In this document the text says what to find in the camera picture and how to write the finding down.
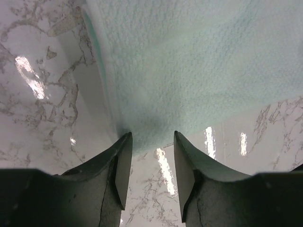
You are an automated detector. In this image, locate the mint green towel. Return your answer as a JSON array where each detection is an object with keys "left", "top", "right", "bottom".
[{"left": 81, "top": 0, "right": 303, "bottom": 154}]

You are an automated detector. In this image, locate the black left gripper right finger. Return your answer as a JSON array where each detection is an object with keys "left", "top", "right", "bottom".
[{"left": 173, "top": 131, "right": 250, "bottom": 222}]

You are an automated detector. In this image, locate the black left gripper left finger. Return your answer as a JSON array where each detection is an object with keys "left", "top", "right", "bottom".
[{"left": 54, "top": 131, "right": 133, "bottom": 210}]

